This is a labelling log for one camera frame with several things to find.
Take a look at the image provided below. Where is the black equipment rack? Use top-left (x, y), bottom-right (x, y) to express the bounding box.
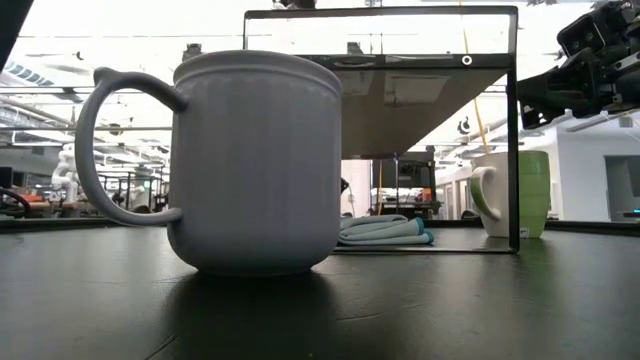
top-left (370, 151), bottom-right (442, 220)

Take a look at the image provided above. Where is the folded blue-grey cloth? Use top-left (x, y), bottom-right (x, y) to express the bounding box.
top-left (339, 213), bottom-right (435, 247)

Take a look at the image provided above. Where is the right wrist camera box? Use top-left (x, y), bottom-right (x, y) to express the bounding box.
top-left (556, 13), bottom-right (609, 60)

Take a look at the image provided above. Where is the wooden shelf with black frame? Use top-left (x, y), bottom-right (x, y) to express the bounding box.
top-left (242, 5), bottom-right (520, 255)

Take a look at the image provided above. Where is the thin yellow pole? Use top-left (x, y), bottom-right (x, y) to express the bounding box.
top-left (377, 159), bottom-right (385, 217)

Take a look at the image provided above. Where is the black table frame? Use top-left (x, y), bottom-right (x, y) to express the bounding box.
top-left (0, 217), bottom-right (640, 236)

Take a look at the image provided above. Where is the black curved hose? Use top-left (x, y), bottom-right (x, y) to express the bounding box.
top-left (0, 187), bottom-right (32, 219)

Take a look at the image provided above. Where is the green and white mug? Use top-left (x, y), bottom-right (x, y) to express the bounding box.
top-left (469, 149), bottom-right (552, 240)

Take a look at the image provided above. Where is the yellow cable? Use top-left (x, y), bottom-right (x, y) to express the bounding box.
top-left (458, 0), bottom-right (490, 154)

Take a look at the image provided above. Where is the grey door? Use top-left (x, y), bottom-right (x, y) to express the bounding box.
top-left (604, 154), bottom-right (640, 222)

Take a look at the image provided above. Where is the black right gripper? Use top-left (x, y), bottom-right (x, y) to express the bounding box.
top-left (516, 0), bottom-right (640, 132)

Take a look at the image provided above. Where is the large grey ceramic mug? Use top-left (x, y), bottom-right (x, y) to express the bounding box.
top-left (74, 48), bottom-right (345, 278)

